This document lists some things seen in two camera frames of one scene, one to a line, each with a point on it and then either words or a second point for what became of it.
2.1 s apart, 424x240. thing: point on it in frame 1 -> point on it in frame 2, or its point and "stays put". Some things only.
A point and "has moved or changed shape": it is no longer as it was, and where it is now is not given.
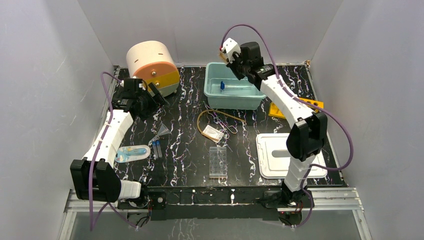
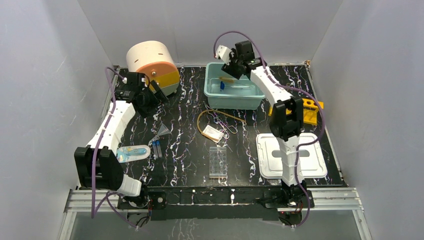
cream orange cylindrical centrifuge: [154, 62] stays put
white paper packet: [213, 133] stays put
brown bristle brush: [223, 56] has moved or changed shape
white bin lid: [273, 157] stays put
